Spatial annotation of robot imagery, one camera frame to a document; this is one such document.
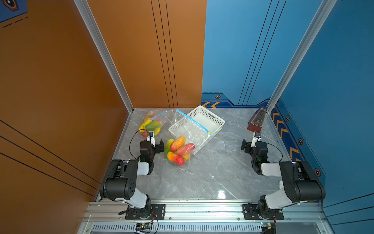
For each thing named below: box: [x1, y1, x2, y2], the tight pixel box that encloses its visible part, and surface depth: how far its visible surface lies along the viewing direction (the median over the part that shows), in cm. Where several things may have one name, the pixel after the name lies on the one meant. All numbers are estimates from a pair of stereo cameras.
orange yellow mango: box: [170, 135, 186, 152], surface depth 89 cm
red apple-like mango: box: [176, 142, 196, 156], surface depth 84 cm
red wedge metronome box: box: [247, 106, 267, 133], surface depth 102 cm
